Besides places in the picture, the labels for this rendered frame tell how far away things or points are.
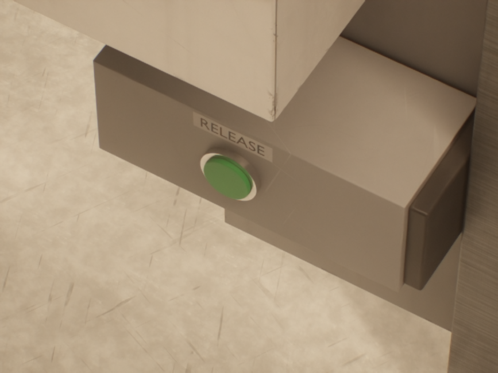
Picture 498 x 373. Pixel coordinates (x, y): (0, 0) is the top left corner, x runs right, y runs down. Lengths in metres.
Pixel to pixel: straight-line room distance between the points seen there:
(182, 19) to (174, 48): 0.02
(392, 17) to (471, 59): 0.05
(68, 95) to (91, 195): 0.14
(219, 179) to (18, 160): 1.46
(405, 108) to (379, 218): 0.06
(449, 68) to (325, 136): 0.08
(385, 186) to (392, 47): 0.09
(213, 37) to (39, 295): 1.60
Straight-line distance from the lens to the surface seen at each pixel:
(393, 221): 1.47
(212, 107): 1.49
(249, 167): 1.50
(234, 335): 2.83
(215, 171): 1.51
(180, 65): 1.31
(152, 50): 1.31
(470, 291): 1.57
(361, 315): 2.84
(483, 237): 1.52
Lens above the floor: 2.36
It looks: 53 degrees down
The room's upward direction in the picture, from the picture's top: straight up
